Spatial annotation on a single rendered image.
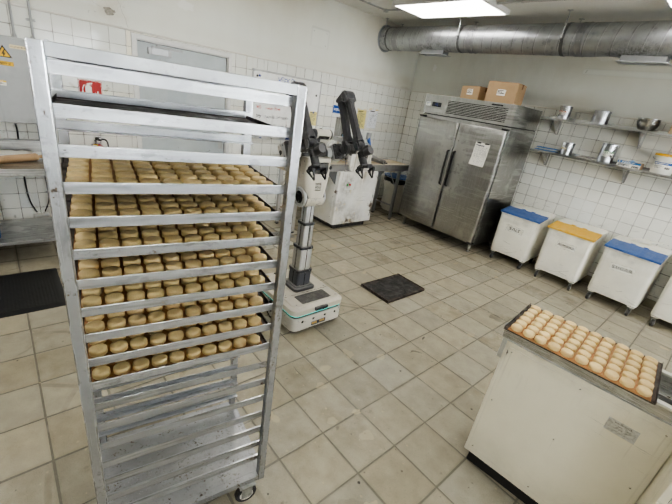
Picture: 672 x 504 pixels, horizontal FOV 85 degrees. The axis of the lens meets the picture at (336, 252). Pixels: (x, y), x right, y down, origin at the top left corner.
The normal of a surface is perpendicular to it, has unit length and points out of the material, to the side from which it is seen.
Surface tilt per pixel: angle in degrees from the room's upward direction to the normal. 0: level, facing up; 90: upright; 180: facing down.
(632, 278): 92
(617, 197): 90
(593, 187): 90
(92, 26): 90
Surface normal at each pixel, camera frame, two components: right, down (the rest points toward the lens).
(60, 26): 0.64, 0.39
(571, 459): -0.69, 0.18
